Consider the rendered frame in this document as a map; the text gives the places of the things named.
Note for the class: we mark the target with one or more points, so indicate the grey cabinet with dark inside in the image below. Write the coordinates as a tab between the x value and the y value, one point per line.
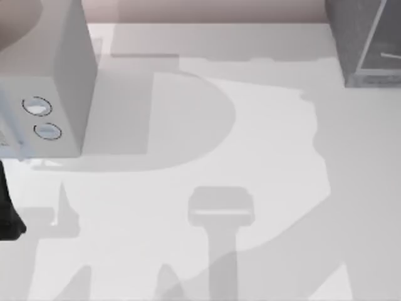
354	40

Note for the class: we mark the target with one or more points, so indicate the round microwave knob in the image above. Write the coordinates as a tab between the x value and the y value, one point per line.
47	131
37	106

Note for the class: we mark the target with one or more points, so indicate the pale microwave oven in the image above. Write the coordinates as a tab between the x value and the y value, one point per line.
37	62

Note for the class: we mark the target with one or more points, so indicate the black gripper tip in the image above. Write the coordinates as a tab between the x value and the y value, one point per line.
7	216

